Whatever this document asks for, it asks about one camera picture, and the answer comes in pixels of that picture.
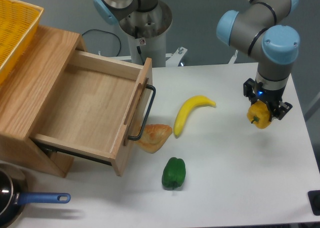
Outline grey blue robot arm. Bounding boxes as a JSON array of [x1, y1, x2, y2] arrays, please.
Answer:
[[216, 0, 301, 122]]

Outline green bell pepper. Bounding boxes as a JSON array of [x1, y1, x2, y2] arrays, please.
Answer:
[[161, 157, 186, 190]]

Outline yellow bell pepper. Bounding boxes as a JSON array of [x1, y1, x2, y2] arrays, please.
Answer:
[[247, 100, 271, 129]]

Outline open wooden drawer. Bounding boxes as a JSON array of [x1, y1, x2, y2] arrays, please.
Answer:
[[30, 51, 152, 176]]

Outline black cable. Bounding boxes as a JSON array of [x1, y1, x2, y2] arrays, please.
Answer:
[[81, 29, 122, 57]]

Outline yellow banana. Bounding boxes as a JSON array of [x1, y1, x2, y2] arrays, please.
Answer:
[[173, 95, 216, 138]]

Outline wooden cabinet box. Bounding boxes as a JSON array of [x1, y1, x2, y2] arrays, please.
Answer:
[[0, 26, 86, 177]]

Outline golden pastry turnover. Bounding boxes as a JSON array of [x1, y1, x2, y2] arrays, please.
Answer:
[[135, 124, 173, 154]]

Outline blue handled frying pan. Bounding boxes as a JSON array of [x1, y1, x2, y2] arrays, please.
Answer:
[[0, 163, 71, 227]]

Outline yellow plastic basket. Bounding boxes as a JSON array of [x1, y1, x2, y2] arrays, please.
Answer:
[[0, 0, 44, 83]]

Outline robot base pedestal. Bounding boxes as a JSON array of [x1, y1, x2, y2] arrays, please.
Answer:
[[93, 0, 173, 67]]

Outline black corner device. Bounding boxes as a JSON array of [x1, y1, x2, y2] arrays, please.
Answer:
[[307, 190, 320, 216]]

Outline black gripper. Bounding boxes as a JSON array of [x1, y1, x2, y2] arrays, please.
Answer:
[[243, 78, 293, 122]]

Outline black drawer handle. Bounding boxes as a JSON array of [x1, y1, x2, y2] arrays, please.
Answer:
[[127, 84, 156, 141]]

